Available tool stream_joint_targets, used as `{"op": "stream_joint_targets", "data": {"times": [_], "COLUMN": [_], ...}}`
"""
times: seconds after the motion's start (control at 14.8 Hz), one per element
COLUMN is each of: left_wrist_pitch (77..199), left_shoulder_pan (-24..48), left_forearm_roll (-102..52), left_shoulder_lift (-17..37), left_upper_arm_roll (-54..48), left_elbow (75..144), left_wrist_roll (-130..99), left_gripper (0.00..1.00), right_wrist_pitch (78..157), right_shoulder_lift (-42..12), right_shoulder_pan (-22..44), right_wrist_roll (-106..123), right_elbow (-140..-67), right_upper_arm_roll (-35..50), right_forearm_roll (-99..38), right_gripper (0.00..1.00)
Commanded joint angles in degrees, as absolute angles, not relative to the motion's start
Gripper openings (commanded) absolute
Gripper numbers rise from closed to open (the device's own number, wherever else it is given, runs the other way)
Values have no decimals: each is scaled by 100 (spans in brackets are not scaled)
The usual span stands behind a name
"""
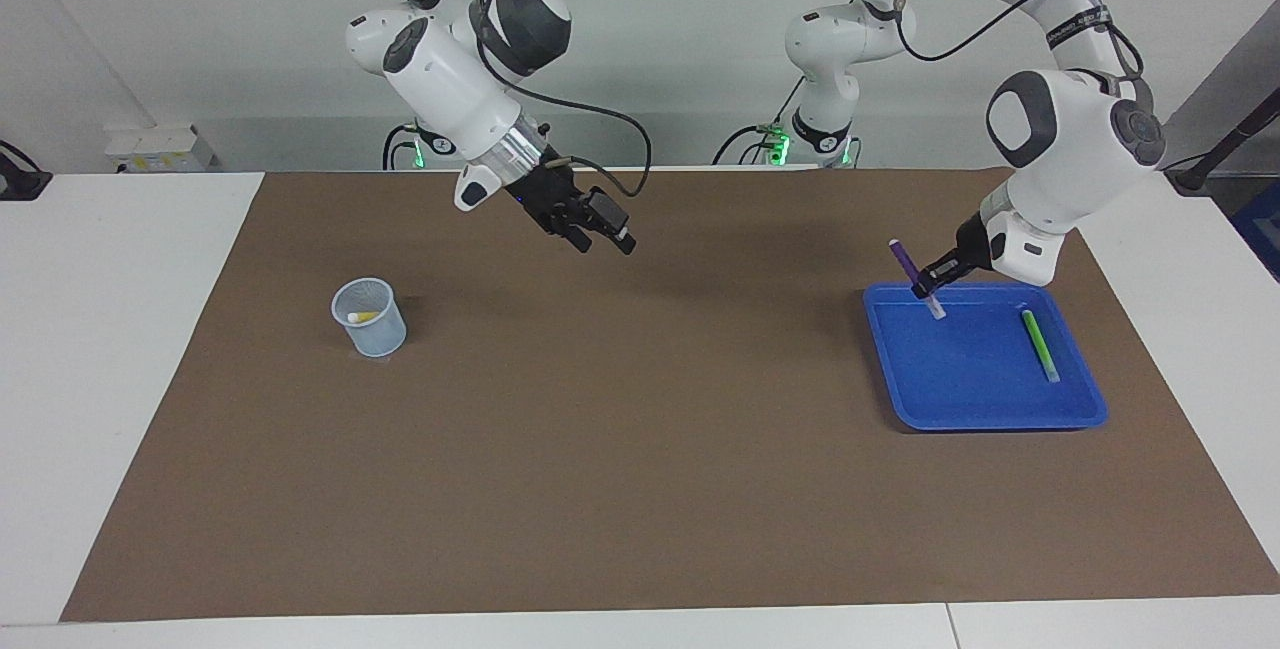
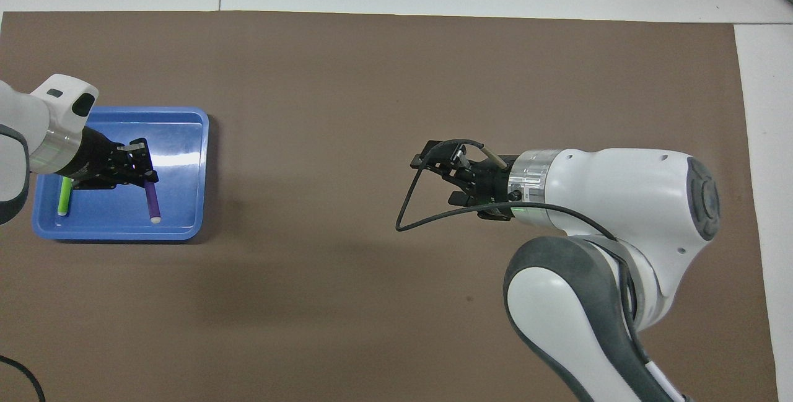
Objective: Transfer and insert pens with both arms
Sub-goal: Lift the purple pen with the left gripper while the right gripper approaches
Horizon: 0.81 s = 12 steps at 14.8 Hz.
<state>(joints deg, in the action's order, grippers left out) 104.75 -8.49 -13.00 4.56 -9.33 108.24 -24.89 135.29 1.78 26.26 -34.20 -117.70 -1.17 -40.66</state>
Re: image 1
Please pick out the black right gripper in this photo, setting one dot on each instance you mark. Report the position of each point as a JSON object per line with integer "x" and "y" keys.
{"x": 550, "y": 197}

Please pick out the yellow pen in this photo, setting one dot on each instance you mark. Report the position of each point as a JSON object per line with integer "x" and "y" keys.
{"x": 362, "y": 316}

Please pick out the light blue plastic cup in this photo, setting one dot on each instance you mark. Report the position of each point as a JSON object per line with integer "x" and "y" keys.
{"x": 375, "y": 339}

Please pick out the white power box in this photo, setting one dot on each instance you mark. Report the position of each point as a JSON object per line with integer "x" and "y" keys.
{"x": 160, "y": 149}

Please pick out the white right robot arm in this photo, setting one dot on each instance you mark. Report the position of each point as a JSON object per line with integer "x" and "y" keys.
{"x": 450, "y": 79}

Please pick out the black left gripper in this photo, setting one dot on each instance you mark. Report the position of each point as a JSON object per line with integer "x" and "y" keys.
{"x": 970, "y": 244}

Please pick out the black stand pole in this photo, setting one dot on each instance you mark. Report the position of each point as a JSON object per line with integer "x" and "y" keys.
{"x": 1235, "y": 137}

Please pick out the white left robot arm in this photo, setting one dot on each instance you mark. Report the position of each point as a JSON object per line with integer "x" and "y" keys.
{"x": 1070, "y": 129}

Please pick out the blue plastic tray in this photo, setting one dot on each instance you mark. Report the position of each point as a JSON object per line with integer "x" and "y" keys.
{"x": 980, "y": 379}

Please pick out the purple pen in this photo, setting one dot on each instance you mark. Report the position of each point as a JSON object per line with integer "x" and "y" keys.
{"x": 903, "y": 259}

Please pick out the brown table mat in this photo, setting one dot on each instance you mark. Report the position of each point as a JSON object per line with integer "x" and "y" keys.
{"x": 640, "y": 429}

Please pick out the black table clamp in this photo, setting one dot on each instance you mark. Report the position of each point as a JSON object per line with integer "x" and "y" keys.
{"x": 20, "y": 184}

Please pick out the dark blue box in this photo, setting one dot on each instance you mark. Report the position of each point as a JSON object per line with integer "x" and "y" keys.
{"x": 1262, "y": 229}

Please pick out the green pen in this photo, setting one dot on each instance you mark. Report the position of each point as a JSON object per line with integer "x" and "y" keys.
{"x": 1038, "y": 341}

